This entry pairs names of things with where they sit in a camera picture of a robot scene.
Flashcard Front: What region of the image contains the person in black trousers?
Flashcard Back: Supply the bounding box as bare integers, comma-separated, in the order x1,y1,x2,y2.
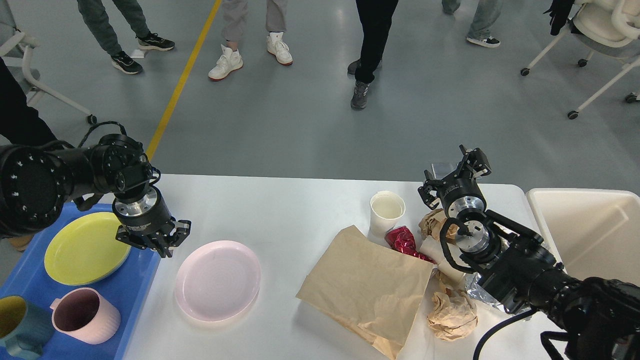
347,0,398,110

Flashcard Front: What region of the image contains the person with tan boots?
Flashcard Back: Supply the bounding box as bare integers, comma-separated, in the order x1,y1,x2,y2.
0,60,66,253

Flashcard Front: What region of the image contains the person in grey trousers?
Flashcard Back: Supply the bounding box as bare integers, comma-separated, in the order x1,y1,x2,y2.
76,0,176,76

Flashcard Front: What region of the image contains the yellow plate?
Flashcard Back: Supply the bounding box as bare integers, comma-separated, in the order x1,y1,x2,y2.
44,212,131,286

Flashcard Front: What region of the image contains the teal mug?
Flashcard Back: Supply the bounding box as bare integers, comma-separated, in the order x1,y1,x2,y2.
0,295,55,360

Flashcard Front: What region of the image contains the white rolling chair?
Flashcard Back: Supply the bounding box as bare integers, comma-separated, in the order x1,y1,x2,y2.
519,0,640,120

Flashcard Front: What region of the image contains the crumpled brown paper ball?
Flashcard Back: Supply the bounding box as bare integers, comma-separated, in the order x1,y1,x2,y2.
427,289,478,342

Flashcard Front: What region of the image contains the tipped white paper cup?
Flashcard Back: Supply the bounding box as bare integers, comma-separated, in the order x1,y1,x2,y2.
419,235,466,289

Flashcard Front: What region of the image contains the person with white sneakers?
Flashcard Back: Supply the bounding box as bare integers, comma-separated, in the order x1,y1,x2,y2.
208,0,294,82

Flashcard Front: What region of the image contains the brown paper bag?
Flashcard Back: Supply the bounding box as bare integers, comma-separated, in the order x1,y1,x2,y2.
297,225,434,360

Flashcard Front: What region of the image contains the red foil wrapper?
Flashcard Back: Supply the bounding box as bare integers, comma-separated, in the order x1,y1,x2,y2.
384,225,435,264

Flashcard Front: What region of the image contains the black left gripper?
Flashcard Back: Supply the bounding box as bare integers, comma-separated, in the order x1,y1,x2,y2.
112,186,192,258

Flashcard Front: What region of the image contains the white plastic bin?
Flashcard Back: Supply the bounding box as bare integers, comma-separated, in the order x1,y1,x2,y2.
526,187,640,285

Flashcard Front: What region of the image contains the silver foil wrapper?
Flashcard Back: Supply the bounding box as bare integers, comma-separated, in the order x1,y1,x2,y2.
462,273,531,316

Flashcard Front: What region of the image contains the crumpled brown paper upper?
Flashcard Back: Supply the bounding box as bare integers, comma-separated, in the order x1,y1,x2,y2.
418,208,458,245

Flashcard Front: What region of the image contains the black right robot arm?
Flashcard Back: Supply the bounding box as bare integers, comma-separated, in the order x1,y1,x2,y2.
418,145,640,360

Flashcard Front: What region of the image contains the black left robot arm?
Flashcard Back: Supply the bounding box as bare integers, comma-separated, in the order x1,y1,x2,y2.
0,127,192,258

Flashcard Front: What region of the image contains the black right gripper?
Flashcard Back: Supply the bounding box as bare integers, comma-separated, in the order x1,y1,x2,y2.
418,145,492,219

